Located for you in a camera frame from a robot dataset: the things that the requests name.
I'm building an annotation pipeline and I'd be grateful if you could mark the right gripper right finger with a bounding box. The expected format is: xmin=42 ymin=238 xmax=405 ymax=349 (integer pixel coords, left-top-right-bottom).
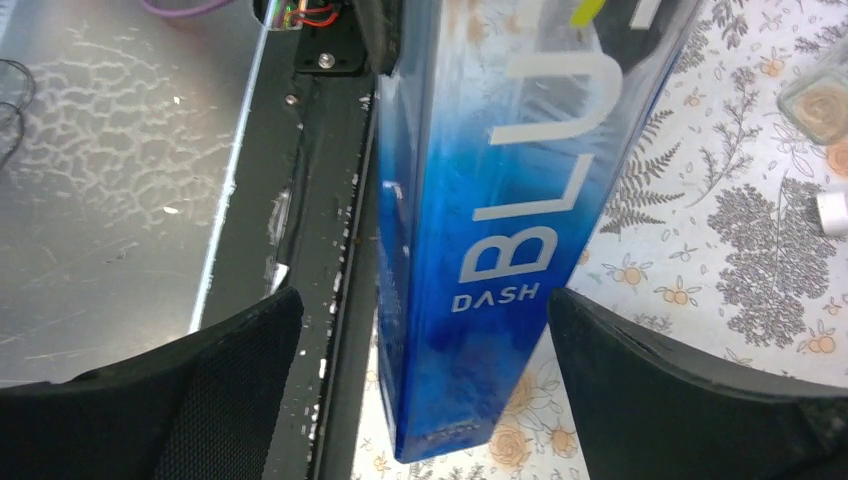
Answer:
xmin=548 ymin=289 xmax=847 ymax=479

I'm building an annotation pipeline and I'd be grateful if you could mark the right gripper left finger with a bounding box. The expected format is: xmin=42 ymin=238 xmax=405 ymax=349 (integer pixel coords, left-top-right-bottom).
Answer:
xmin=1 ymin=288 xmax=303 ymax=479

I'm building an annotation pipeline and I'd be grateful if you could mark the blue glass bottle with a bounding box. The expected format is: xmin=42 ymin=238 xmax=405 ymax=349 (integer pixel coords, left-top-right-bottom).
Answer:
xmin=377 ymin=0 xmax=701 ymax=463

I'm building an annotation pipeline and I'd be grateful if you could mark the clear glass bottle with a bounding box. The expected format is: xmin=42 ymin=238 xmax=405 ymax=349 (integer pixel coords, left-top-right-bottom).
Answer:
xmin=777 ymin=38 xmax=847 ymax=145

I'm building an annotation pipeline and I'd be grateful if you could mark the floral tablecloth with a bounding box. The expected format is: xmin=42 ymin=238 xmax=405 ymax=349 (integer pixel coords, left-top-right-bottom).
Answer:
xmin=352 ymin=1 xmax=847 ymax=479

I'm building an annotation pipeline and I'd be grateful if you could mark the white pole base foot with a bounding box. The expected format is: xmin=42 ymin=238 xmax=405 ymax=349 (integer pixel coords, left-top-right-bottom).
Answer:
xmin=816 ymin=191 xmax=848 ymax=237

